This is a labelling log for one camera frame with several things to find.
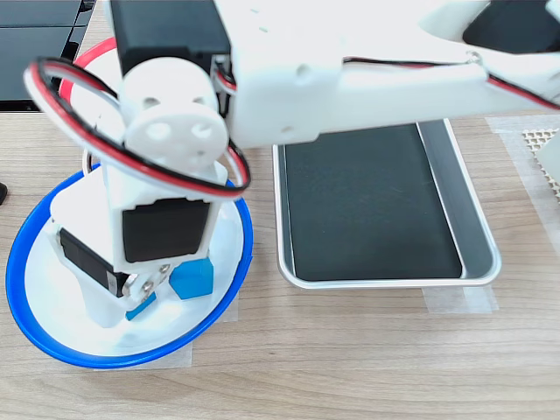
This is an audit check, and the blue cube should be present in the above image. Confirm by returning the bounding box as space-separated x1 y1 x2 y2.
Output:
125 291 158 322
169 257 214 301

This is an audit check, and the blue-rimmed white plate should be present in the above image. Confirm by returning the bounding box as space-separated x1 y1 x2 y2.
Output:
4 168 255 370

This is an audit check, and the clear tape strip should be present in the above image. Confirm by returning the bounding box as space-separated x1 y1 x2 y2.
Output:
93 339 193 371
422 286 501 314
213 297 240 324

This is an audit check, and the red-rimmed white plate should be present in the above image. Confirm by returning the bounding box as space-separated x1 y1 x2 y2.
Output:
58 37 128 152

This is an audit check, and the black flat device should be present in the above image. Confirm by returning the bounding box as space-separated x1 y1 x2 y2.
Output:
0 0 97 114

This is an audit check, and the black tray mat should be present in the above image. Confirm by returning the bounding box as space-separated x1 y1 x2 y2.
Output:
283 123 464 283

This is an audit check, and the steel tray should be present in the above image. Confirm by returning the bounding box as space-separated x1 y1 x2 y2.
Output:
271 117 503 291

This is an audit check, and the translucent tape sheet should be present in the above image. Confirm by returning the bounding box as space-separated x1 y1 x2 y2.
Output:
484 114 560 255

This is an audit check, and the pale perforated plate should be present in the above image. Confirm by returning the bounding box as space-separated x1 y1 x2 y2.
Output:
521 127 560 203

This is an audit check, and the red black white cable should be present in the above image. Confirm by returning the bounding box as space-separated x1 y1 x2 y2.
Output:
24 58 253 205
343 51 560 111

